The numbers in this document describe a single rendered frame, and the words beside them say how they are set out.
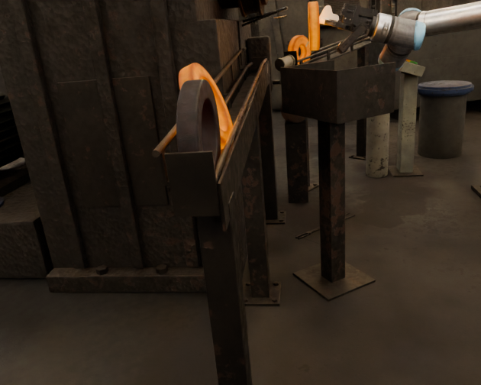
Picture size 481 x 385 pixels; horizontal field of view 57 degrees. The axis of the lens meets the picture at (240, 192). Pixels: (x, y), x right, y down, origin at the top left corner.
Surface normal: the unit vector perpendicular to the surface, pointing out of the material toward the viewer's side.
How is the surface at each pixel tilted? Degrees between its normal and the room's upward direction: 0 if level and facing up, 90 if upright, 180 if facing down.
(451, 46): 90
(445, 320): 0
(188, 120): 62
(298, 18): 90
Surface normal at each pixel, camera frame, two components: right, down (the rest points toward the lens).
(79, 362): -0.08, -0.93
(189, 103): -0.14, -0.40
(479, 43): 0.14, 0.33
